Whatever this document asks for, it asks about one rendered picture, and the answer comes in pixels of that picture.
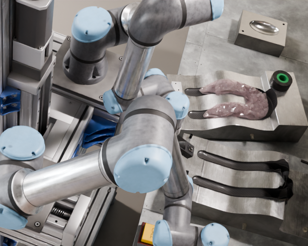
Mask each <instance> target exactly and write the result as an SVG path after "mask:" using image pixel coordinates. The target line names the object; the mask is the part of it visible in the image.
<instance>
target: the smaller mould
mask: <svg viewBox="0 0 308 246"><path fill-rule="evenodd" d="M286 29H287V22H284V21H280V20H276V19H273V18H269V17H266V16H263V15H259V14H256V13H253V12H249V11H246V10H243V11H242V13H241V16H240V18H239V21H238V26H237V31H236V36H235V41H234V44H235V45H238V46H241V47H245V48H248V49H252V50H255V51H258V52H262V53H265V54H269V55H272V56H275V57H278V58H279V56H280V54H281V52H282V51H283V49H284V47H285V41H286Z"/></svg>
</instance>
